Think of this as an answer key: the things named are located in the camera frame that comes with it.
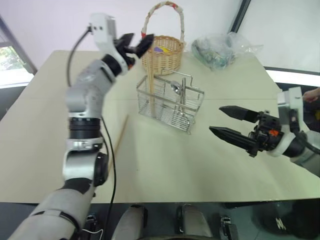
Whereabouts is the metal spoon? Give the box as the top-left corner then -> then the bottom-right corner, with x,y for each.
170,81 -> 186,113

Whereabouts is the wooden chopstick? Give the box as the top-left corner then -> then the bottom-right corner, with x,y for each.
146,63 -> 156,119
107,114 -> 129,174

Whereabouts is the bystander's bare hand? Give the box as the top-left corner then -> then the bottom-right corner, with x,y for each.
301,86 -> 320,104

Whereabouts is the metal wire basket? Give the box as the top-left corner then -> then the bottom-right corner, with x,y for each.
136,69 -> 206,136

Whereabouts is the grey window frame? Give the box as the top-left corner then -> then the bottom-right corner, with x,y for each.
0,13 -> 38,76

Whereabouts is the dark door frame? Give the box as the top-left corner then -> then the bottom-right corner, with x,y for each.
227,0 -> 252,35

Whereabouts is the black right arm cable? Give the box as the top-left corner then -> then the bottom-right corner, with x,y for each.
288,108 -> 320,154

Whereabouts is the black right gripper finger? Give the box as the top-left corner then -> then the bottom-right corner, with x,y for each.
218,105 -> 261,124
208,125 -> 259,154

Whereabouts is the grey rounded robot leg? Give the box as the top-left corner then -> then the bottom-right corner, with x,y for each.
111,204 -> 149,240
176,203 -> 214,240

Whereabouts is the clear plastic bag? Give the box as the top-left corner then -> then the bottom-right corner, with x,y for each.
190,31 -> 265,72

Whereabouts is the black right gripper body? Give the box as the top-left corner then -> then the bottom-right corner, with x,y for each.
248,109 -> 285,159

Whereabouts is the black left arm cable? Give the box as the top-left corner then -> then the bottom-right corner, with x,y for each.
66,24 -> 118,222

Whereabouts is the black round base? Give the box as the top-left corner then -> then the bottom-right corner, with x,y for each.
249,199 -> 320,240

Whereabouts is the metal cutlery piece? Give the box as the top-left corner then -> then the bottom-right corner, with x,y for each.
179,76 -> 192,127

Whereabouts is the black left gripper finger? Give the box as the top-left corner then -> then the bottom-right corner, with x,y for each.
116,33 -> 135,48
135,34 -> 155,58

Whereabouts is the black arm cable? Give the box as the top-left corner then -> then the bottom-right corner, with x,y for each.
288,108 -> 320,154
66,24 -> 118,222

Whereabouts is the wicker basket with handle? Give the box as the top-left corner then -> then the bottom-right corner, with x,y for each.
139,0 -> 187,76

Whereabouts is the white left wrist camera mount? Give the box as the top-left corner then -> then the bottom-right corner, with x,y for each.
88,12 -> 131,76

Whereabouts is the purple and yellow item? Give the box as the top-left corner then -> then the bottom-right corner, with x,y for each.
152,45 -> 171,54

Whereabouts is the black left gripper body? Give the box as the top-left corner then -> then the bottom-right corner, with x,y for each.
114,41 -> 141,70

